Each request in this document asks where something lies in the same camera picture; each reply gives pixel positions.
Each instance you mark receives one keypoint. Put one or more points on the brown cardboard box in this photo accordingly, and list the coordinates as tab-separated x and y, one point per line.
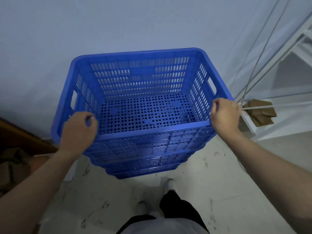
14	168

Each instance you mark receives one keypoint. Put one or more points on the brown cardboard pieces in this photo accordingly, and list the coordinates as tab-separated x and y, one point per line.
262	113

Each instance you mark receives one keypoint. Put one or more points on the person's grey shirt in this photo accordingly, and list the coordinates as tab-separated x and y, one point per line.
160	226

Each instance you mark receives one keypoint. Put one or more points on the blue perforated plastic crate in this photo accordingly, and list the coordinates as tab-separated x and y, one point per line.
156	158
146	114
146	168
136	175

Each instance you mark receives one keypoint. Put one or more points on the person's white shoe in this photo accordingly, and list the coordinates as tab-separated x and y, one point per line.
170	184
142	207

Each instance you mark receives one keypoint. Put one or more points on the person's right thumb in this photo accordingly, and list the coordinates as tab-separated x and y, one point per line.
214	109

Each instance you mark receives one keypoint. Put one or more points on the person's right hand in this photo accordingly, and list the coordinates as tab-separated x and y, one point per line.
228	116

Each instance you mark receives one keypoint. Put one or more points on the person's right forearm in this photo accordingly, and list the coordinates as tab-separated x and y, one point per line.
273	177

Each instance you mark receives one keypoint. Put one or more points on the brown wooden furniture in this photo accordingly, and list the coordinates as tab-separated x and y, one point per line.
22	137

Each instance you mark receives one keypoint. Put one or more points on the person's black trousers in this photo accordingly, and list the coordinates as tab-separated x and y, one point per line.
175	207

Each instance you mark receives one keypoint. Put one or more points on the person's left forearm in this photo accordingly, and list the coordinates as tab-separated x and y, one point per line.
34	192

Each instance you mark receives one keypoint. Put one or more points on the white metal rack frame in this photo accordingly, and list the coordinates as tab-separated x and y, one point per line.
292	58

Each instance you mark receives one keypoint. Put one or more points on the person's left hand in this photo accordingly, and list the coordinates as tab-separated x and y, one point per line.
76	135

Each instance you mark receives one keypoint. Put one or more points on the person's left thumb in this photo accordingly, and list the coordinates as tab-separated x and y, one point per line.
93	125

